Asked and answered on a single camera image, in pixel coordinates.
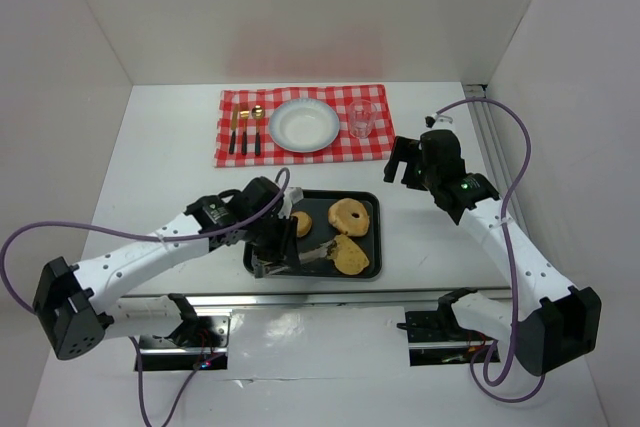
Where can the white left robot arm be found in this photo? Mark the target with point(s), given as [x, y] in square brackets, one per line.
[79, 305]

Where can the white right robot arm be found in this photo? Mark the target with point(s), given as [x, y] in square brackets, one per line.
[554, 322]

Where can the white cover board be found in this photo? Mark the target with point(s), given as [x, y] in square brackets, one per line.
[316, 343]

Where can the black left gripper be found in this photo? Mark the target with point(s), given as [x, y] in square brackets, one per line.
[279, 242]

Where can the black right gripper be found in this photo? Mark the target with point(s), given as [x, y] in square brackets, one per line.
[406, 163]

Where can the gold knife black handle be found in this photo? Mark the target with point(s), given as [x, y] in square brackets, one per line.
[233, 128]

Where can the pale bagel with hole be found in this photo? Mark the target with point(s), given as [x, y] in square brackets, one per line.
[349, 217]

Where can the small round bun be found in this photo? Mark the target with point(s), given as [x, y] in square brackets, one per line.
[304, 223]

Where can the metal tongs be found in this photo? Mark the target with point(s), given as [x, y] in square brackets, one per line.
[319, 253]

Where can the red white checkered cloth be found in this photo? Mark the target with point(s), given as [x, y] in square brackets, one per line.
[346, 148]

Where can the white paper plate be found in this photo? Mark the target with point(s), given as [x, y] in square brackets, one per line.
[303, 125]

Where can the gold fork black handle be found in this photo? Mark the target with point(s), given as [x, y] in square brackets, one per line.
[244, 115]

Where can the clear plastic cup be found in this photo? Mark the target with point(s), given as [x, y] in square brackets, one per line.
[361, 117]

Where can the metal base rail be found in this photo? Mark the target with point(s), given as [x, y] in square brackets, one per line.
[427, 340]

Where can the speckled bread slice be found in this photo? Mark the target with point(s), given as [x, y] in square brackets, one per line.
[347, 257]

